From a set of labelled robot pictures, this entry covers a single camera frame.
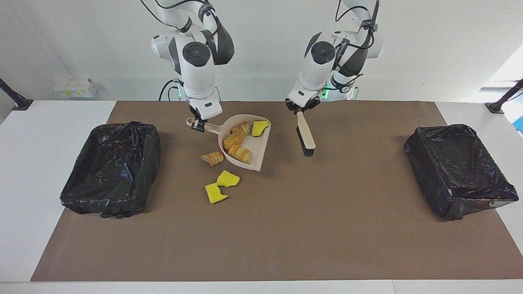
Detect beige hand brush black bristles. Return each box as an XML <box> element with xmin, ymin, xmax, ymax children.
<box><xmin>295</xmin><ymin>110</ymin><xmax>317</xmax><ymax>158</ymax></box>

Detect torn striped bread piece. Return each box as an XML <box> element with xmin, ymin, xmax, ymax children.
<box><xmin>201</xmin><ymin>151</ymin><xmax>225</xmax><ymax>167</ymax></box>

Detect round brown bread bun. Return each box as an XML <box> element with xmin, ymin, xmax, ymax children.
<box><xmin>223</xmin><ymin>133</ymin><xmax>244</xmax><ymax>150</ymax></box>

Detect small yellow sponge piece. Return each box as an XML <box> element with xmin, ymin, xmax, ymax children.
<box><xmin>251</xmin><ymin>120</ymin><xmax>270</xmax><ymax>137</ymax></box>

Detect long striped bread piece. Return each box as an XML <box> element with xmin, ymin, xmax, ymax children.
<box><xmin>228</xmin><ymin>145</ymin><xmax>251</xmax><ymax>165</ymax></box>

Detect beige plastic dustpan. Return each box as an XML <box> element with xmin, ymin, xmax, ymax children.
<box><xmin>186</xmin><ymin>114</ymin><xmax>272</xmax><ymax>172</ymax></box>

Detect yellow sponge piece green-backed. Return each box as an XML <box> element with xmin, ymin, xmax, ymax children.
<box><xmin>217</xmin><ymin>170</ymin><xmax>241</xmax><ymax>188</ymax></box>

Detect yellow sponge piece jagged edge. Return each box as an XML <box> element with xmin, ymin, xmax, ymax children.
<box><xmin>205</xmin><ymin>183</ymin><xmax>229</xmax><ymax>205</ymax></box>

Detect bin lined black plastic bag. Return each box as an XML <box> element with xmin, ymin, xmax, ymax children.
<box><xmin>60</xmin><ymin>121</ymin><xmax>161</xmax><ymax>218</ymax></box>
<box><xmin>405</xmin><ymin>124</ymin><xmax>519</xmax><ymax>221</ymax></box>

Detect brown paper table mat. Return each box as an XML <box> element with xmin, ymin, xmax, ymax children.
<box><xmin>31</xmin><ymin>101</ymin><xmax>523</xmax><ymax>282</ymax></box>

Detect black pole with base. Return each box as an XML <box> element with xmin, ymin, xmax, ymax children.
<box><xmin>485</xmin><ymin>78</ymin><xmax>523</xmax><ymax>114</ymax></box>
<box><xmin>0</xmin><ymin>78</ymin><xmax>34</xmax><ymax>111</ymax></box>

